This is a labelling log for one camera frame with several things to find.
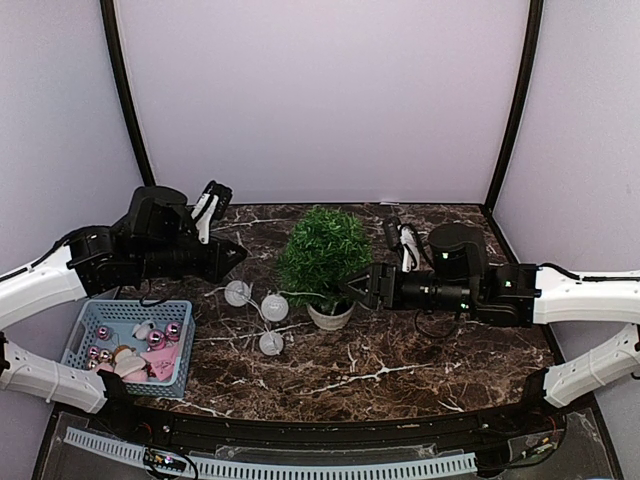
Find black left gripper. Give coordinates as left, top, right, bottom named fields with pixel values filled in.
left=135, top=232, right=245, bottom=284

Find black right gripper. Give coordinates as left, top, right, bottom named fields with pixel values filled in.
left=339, top=262, right=477, bottom=314

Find small green christmas tree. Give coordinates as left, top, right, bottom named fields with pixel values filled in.
left=276, top=206, right=373, bottom=331

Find white ball string lights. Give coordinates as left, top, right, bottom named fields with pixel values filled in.
left=205, top=278, right=301, bottom=359

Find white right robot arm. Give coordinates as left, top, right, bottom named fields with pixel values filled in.
left=339, top=217, right=639, bottom=434

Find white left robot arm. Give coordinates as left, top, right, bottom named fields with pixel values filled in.
left=1, top=181, right=247, bottom=436

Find pink bauble ornaments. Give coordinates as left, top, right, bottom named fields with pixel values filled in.
left=86, top=320, right=183, bottom=383

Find light blue plastic basket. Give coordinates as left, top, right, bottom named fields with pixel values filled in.
left=61, top=300, right=195, bottom=399

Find white perforated cable tray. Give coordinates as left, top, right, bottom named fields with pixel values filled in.
left=64, top=427, right=477, bottom=480

